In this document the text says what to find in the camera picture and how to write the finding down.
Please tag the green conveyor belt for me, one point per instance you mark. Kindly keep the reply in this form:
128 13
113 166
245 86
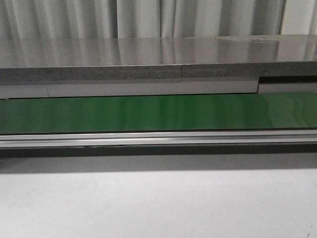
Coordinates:
157 113

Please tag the white pleated curtain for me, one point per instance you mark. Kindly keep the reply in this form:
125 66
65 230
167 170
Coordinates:
81 19

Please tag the grey stone counter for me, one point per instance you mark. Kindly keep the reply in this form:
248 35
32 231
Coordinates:
157 66

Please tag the aluminium conveyor side rail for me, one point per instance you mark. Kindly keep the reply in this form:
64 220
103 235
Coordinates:
159 138

